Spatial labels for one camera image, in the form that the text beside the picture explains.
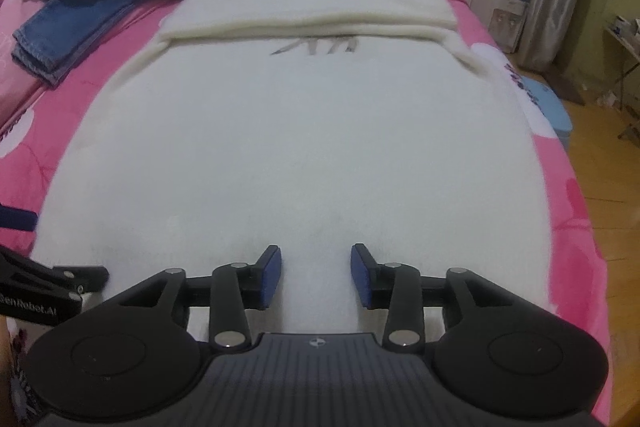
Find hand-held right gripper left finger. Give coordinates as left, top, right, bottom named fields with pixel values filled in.
left=100, top=245, right=283, bottom=351

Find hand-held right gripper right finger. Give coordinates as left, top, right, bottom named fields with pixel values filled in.
left=351, top=243, right=538, bottom=351

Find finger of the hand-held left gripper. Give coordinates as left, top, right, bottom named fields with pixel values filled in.
left=0, top=247, right=110, bottom=295
left=0, top=205, right=39, bottom=233

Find white knit sweater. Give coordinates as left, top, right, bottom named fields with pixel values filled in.
left=30, top=0, right=557, bottom=344

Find pink floral blanket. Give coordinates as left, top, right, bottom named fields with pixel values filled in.
left=0, top=0, right=608, bottom=427

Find dark blue jeans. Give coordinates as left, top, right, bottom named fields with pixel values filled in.
left=12, top=0, right=201, bottom=89

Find light blue plastic stool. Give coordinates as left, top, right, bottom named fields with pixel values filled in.
left=520, top=77, right=574, bottom=150

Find brown floor mat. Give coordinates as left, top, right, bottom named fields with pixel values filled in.
left=545, top=74, right=584, bottom=104

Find white water dispenser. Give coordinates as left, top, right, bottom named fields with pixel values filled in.
left=470, top=0, right=528, bottom=54

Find folding table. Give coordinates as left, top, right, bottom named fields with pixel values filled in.
left=602, top=14, right=640, bottom=140

